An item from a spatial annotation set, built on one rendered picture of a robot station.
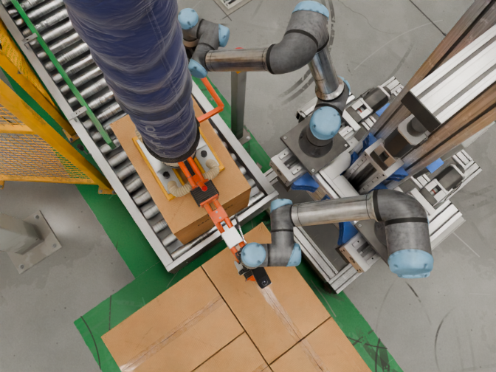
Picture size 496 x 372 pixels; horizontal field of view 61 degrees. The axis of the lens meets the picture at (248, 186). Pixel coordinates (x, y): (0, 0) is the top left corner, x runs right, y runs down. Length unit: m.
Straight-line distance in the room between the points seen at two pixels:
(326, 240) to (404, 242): 1.45
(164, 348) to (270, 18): 2.44
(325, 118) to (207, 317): 1.16
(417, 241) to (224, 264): 1.23
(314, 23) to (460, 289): 2.19
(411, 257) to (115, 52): 0.90
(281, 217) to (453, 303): 1.93
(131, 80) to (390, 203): 0.77
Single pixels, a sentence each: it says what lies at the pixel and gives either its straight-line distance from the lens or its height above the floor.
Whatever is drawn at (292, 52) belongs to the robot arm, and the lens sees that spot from 1.36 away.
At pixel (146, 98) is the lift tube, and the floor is 1.73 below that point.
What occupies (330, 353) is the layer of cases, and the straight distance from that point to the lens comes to 2.28.
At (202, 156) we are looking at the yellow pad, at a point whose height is 1.00.
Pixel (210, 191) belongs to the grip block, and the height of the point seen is 1.10.
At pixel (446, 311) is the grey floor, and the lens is 3.08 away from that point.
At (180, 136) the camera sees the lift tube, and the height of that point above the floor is 1.38.
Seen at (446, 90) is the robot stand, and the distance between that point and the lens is 0.92.
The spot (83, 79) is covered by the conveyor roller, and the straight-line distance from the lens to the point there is 2.67.
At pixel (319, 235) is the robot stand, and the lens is 2.63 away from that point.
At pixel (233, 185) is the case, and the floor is 0.95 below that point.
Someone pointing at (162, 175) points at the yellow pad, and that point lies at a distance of 1.88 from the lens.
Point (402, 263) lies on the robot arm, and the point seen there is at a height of 1.63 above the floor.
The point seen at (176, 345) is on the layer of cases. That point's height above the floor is 0.54.
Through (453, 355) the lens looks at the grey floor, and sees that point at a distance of 3.11.
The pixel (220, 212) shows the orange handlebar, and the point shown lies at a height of 1.10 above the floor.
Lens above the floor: 2.76
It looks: 75 degrees down
